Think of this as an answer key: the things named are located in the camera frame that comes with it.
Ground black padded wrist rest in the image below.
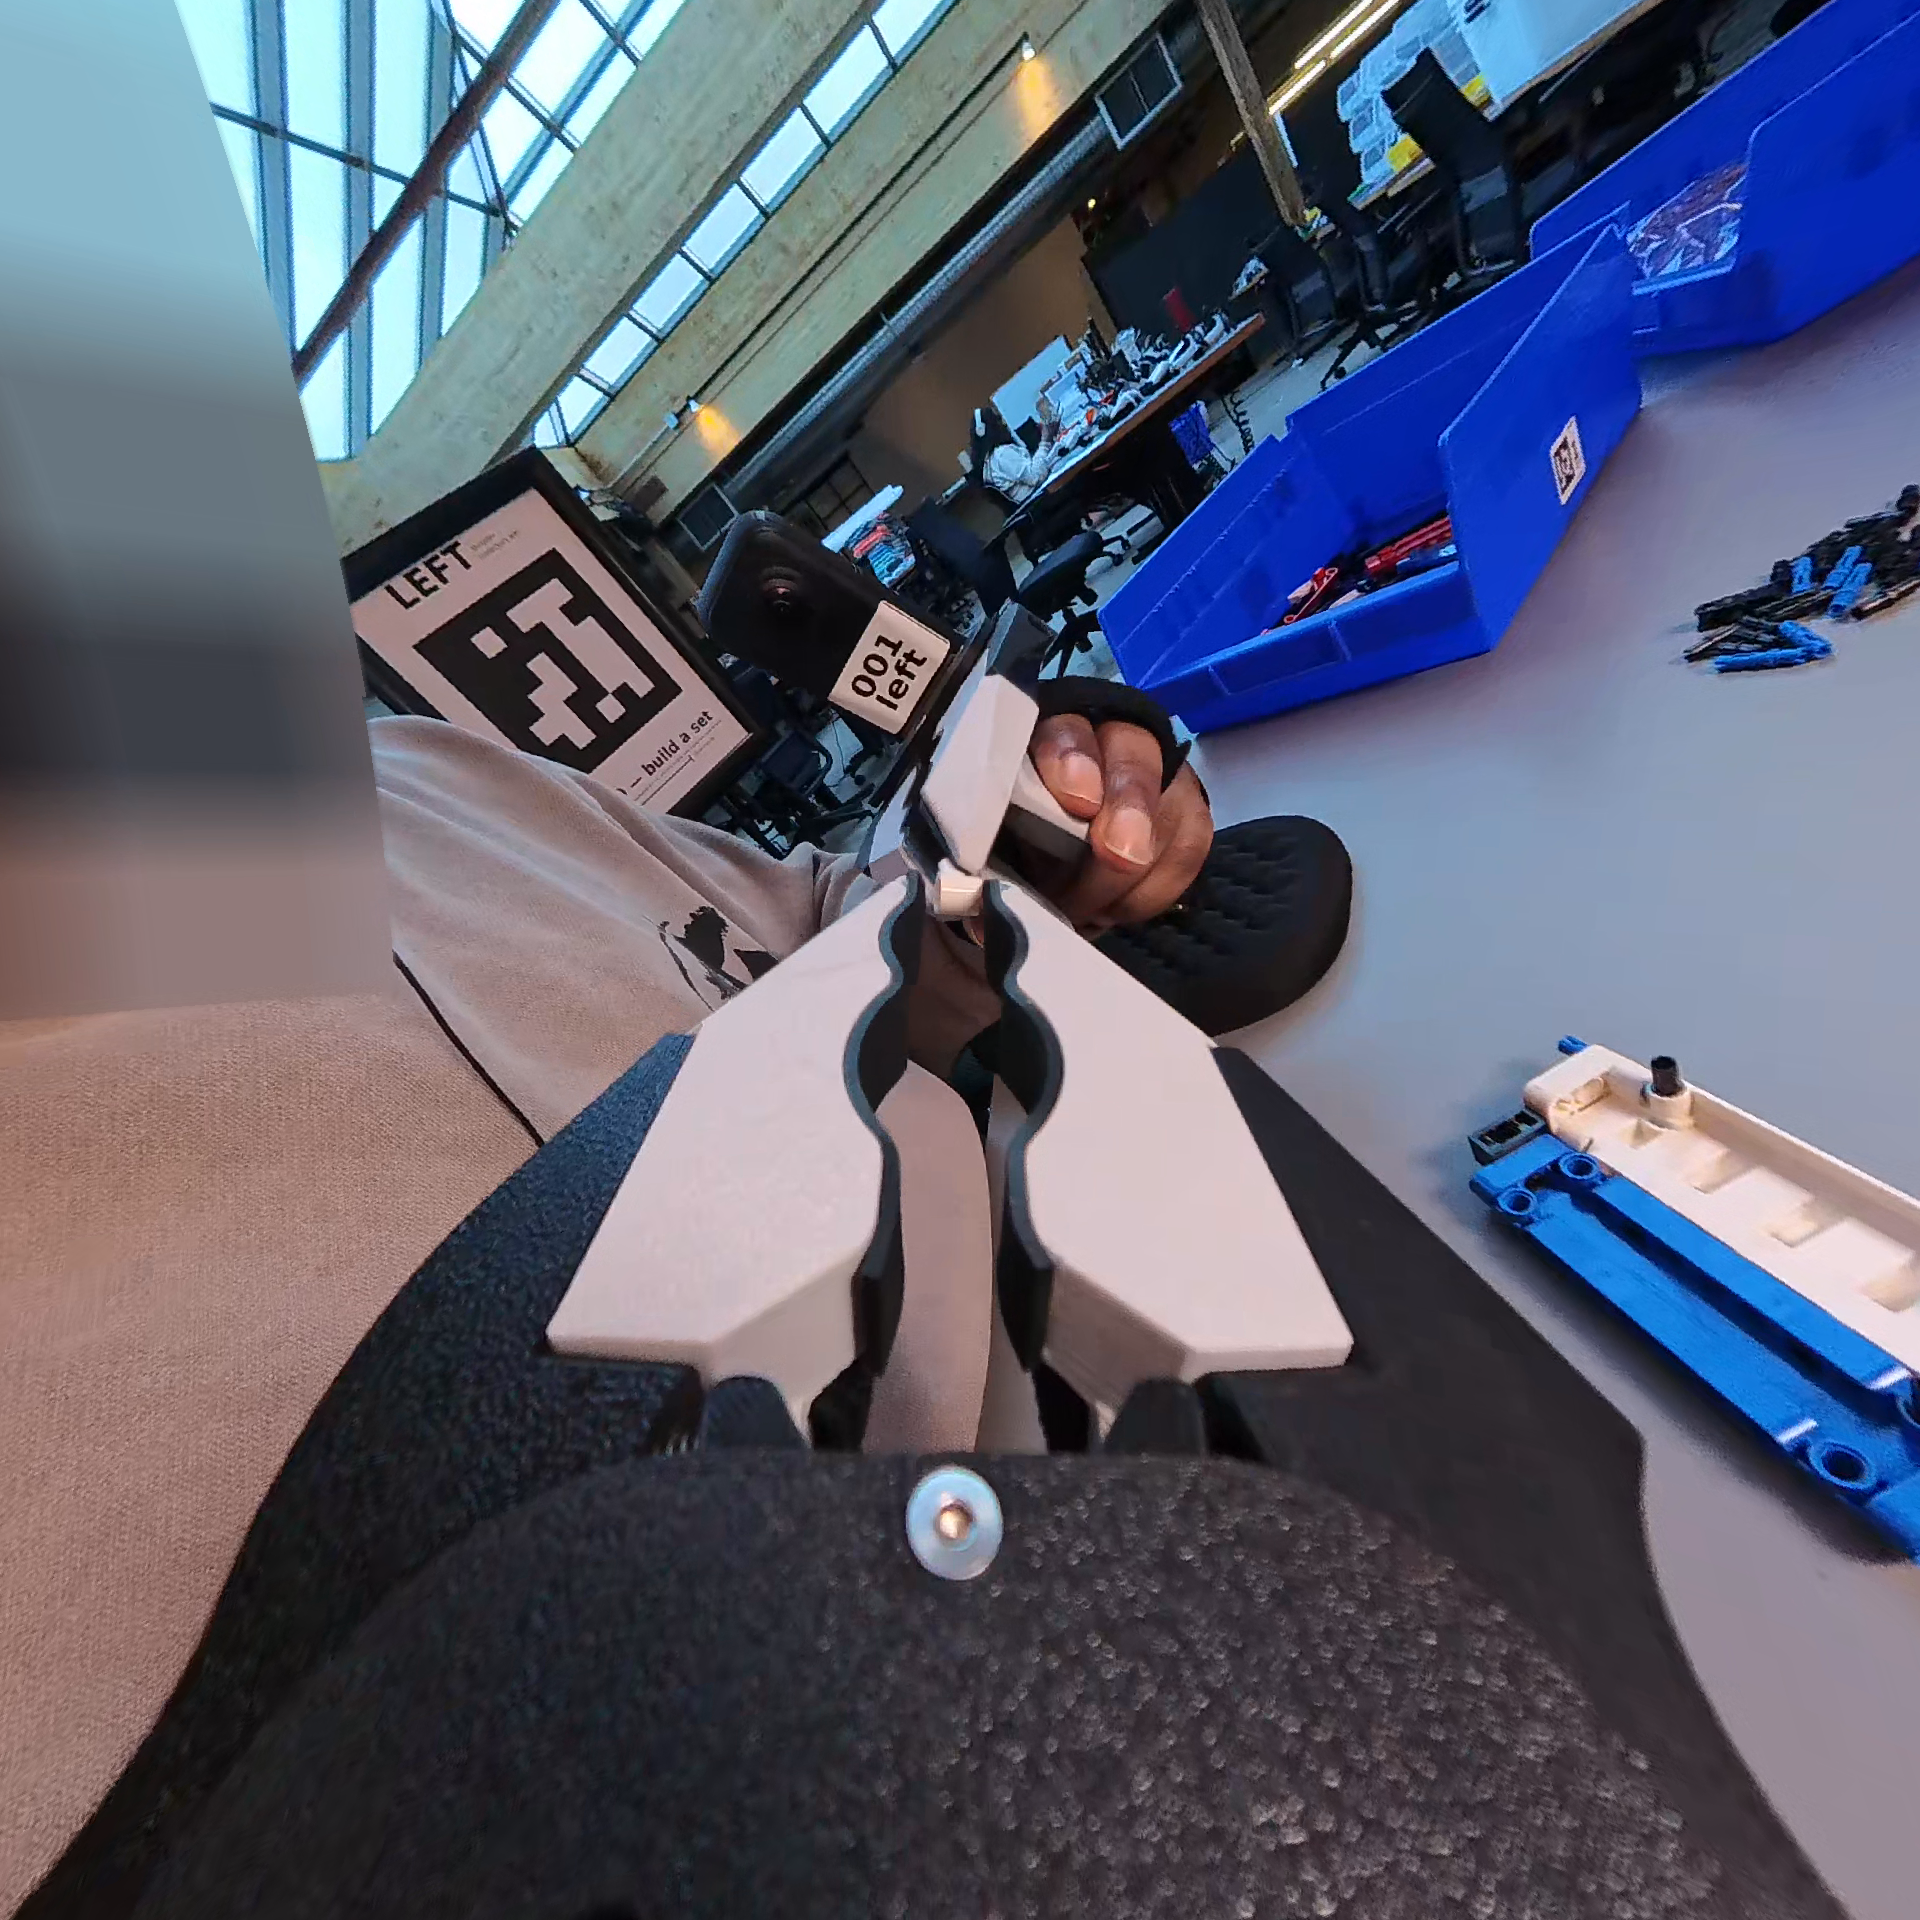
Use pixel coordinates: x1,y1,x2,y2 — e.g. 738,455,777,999
1095,813,1357,1041

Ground person's left hand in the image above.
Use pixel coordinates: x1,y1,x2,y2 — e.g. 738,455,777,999
1027,708,1216,935

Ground blue and white lego panel assembly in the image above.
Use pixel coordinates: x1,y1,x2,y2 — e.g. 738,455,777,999
1467,1035,1920,1562

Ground person's torso beige hoodie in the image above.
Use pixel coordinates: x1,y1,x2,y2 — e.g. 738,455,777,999
0,717,906,1877

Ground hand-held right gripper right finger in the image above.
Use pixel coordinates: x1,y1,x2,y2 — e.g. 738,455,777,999
983,882,1357,1423

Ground stack of white storage boxes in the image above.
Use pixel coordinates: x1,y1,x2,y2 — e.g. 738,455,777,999
1336,0,1581,186

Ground small clear plastic bag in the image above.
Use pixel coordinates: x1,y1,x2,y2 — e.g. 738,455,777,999
1629,163,1753,281

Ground pile of blue black lego pins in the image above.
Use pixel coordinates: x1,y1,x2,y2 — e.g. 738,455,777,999
1681,488,1920,672

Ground black framed white sign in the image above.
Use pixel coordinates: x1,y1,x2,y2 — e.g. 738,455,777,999
344,448,771,823

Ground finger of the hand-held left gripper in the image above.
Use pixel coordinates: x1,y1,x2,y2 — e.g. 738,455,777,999
912,667,1040,887

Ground blue plastic parts bin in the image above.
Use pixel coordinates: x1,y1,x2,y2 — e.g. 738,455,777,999
1097,224,1648,737
1530,0,1920,356

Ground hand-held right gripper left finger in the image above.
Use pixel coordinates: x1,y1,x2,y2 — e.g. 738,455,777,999
547,877,928,1427

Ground background wooden desk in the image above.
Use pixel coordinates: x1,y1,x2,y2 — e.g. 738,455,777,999
1037,312,1270,513

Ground black cord with round end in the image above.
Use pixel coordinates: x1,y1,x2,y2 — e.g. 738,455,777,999
391,951,544,1146

